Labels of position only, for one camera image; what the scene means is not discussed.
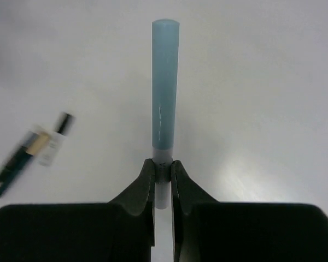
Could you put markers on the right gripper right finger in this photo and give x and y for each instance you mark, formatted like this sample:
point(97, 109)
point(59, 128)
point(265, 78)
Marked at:
point(205, 229)

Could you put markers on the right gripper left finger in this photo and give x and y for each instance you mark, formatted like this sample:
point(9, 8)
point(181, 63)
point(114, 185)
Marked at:
point(119, 230)

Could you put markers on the light blue makeup tube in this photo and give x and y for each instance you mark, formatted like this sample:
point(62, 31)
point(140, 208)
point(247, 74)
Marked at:
point(165, 48)

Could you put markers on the black grey makeup pencil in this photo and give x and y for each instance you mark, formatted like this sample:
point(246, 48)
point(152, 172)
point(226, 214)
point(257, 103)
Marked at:
point(14, 162)

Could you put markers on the black clear mascara tube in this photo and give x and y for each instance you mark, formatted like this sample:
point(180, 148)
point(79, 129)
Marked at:
point(58, 135)

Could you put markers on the dark green gold pencil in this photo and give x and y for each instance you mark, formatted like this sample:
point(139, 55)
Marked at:
point(33, 150)

